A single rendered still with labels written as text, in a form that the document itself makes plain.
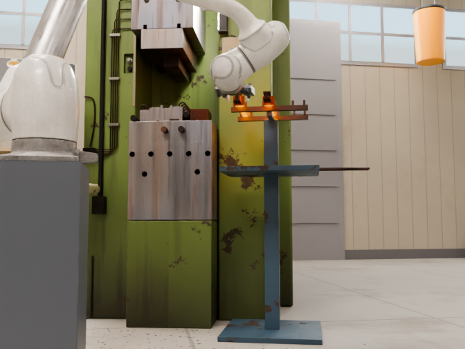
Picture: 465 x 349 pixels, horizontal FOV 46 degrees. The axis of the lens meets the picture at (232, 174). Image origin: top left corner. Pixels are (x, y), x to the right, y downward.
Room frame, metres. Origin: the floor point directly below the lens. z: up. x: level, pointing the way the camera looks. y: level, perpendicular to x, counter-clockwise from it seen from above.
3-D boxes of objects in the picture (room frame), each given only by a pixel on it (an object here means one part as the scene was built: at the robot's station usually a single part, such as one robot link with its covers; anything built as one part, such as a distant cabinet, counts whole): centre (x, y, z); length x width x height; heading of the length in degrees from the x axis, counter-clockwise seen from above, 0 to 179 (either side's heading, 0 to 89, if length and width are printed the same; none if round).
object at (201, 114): (2.52, 0.15, 0.95); 0.12 x 0.09 x 0.07; 175
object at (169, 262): (2.69, 0.26, 0.23); 0.56 x 0.38 x 0.47; 175
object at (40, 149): (1.34, 0.45, 0.63); 0.22 x 0.18 x 0.06; 99
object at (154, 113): (2.69, 0.31, 0.96); 0.42 x 0.20 x 0.09; 175
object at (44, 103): (1.35, 0.47, 0.77); 0.18 x 0.16 x 0.22; 40
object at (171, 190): (2.69, 0.26, 0.69); 0.56 x 0.38 x 0.45; 175
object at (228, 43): (2.58, 0.01, 1.27); 0.09 x 0.02 x 0.17; 85
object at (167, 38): (2.69, 0.31, 1.32); 0.42 x 0.20 x 0.10; 175
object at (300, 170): (2.31, -0.17, 0.67); 0.40 x 0.30 x 0.02; 82
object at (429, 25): (6.43, -2.40, 2.71); 0.39 x 0.39 x 0.65
